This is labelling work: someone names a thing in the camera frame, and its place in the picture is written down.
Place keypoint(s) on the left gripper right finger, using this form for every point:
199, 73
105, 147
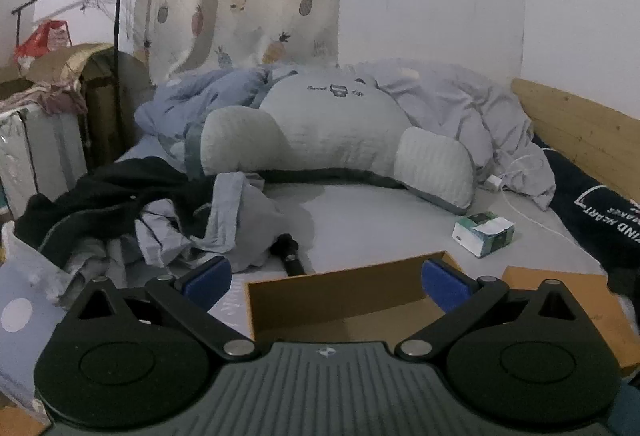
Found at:
466, 303

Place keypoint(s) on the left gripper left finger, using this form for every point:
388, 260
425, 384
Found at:
187, 300

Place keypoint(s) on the green tissue pack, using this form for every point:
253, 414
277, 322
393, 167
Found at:
483, 233

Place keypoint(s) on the orange cardboard box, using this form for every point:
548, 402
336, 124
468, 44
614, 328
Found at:
383, 302

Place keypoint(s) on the crumpled grey clothing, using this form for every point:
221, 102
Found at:
241, 225

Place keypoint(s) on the white charger plug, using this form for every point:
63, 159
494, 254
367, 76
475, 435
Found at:
493, 183

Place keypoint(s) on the black garment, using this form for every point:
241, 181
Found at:
103, 205

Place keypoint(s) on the black printed pillow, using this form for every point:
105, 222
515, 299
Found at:
604, 223

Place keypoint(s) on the grey lilac duvet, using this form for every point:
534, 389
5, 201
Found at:
486, 117

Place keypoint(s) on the blue blanket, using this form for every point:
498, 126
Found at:
171, 123

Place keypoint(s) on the clear storage bag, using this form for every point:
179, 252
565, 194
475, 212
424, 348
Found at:
40, 153

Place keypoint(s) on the wooden headboard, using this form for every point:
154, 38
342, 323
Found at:
602, 141

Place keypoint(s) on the grey reading pillow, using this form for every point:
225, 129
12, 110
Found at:
325, 126

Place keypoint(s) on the brown cardboard box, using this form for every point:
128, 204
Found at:
111, 83

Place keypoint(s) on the red plastic bag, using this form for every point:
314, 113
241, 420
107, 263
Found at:
49, 36

